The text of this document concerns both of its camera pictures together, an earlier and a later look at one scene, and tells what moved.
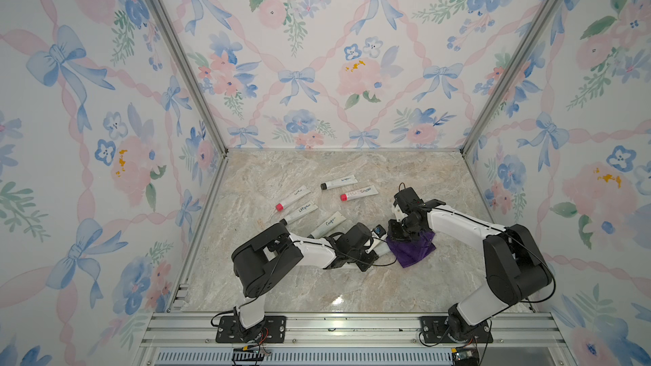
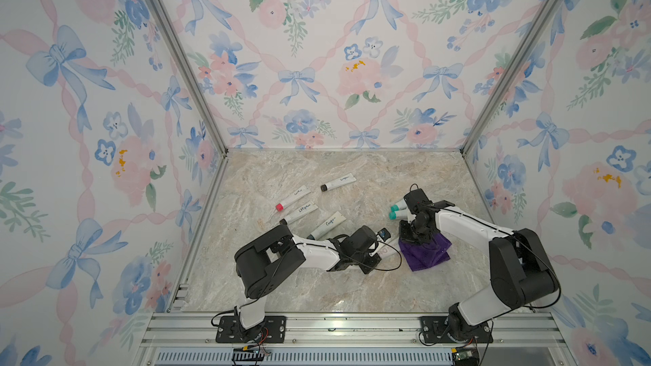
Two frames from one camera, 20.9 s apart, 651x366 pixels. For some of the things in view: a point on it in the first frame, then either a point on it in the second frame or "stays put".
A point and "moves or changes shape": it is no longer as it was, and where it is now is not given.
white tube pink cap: (301, 193) stays put
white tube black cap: (339, 182) stays put
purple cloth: (410, 251) moves or changes shape
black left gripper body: (362, 259) stays put
